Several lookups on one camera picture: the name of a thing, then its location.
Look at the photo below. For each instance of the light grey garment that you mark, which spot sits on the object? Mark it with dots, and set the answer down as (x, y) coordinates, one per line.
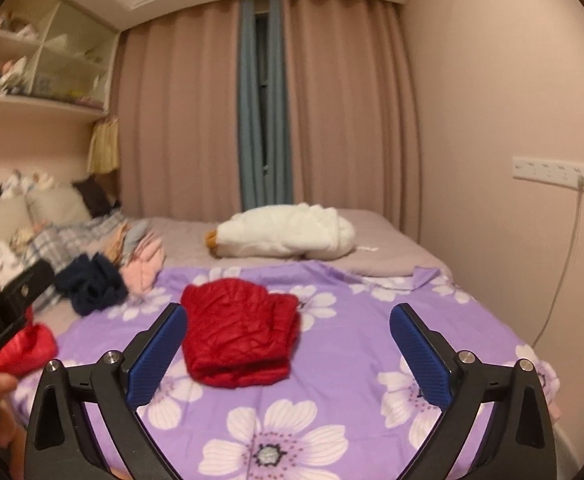
(132, 237)

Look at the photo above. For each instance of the grey bed sheet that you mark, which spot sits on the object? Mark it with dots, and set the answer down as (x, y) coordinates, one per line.
(182, 240)

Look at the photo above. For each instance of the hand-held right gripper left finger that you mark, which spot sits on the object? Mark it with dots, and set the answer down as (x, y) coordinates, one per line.
(157, 355)

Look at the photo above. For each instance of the white goose plush toy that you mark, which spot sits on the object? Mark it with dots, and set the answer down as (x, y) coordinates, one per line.
(287, 232)

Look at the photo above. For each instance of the small plush toys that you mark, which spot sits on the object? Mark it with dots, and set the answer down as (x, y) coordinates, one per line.
(22, 182)

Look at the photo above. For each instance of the purple floral blanket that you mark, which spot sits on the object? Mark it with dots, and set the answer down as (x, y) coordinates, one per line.
(351, 350)

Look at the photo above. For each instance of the beige pillow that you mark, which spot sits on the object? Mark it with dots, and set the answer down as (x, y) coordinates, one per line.
(57, 205)

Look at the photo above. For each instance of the white wall shelf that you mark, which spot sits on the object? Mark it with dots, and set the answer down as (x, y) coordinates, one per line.
(47, 105)

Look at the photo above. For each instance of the person's left hand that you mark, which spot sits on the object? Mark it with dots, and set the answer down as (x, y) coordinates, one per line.
(4, 387)

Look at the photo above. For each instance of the red down jacket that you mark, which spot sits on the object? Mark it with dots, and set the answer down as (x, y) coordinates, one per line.
(237, 330)

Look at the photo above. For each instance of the blue-grey curtain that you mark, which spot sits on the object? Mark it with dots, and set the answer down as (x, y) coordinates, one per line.
(249, 110)

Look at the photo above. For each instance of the pink garment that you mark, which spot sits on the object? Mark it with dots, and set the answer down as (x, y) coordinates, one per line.
(142, 270)

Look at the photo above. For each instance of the small red garment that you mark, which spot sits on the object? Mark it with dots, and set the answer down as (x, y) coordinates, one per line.
(32, 345)

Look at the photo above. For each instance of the yellow hanging cloth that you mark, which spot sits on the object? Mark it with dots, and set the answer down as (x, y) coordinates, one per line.
(104, 145)

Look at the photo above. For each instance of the pink curtain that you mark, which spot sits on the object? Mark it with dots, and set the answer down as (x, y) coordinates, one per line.
(182, 110)
(347, 110)

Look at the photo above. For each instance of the navy garment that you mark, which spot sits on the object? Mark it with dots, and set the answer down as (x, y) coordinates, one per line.
(92, 285)

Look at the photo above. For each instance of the dark brown pillow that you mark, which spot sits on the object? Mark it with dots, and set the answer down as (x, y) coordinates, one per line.
(97, 197)

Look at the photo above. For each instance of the white wall socket strip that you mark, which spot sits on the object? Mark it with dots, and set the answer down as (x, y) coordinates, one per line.
(546, 170)

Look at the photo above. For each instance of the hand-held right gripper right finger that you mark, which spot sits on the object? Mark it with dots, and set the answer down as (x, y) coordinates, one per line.
(419, 355)

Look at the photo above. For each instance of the plaid quilt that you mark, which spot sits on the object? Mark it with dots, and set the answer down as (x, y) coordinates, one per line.
(57, 245)

